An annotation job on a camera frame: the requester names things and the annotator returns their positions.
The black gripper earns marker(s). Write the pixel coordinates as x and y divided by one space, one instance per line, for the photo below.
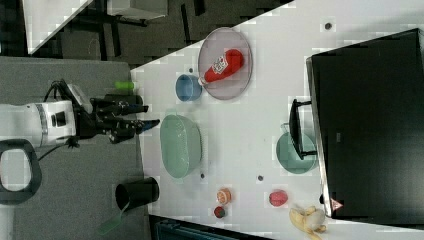
88 125

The green plastic scoop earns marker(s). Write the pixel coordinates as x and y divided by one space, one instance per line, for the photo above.
112 223

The green measuring cup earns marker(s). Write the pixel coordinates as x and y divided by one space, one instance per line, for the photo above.
287 156

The small red toy fruit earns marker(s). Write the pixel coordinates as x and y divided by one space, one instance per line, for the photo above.
219 212

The black cylinder on mat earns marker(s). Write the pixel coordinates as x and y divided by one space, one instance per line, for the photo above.
131 99

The green marker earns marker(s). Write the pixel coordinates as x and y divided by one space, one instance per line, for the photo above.
124 85

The blue plastic cup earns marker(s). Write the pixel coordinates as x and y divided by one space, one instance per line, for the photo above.
187 88

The red ketchup bottle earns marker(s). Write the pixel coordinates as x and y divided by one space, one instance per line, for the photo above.
224 66

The grey round plate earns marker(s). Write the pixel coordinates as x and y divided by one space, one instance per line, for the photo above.
215 45

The toy banana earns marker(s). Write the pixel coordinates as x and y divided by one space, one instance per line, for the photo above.
310 221

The black oven door handle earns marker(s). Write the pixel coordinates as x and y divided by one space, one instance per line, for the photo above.
296 130

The green plastic strainer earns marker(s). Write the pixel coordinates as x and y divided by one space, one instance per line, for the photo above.
181 146

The black cylinder cup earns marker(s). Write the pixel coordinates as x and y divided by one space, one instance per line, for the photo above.
138 193

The blue black case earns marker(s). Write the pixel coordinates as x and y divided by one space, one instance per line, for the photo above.
178 230

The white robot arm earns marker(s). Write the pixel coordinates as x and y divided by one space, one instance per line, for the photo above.
63 118

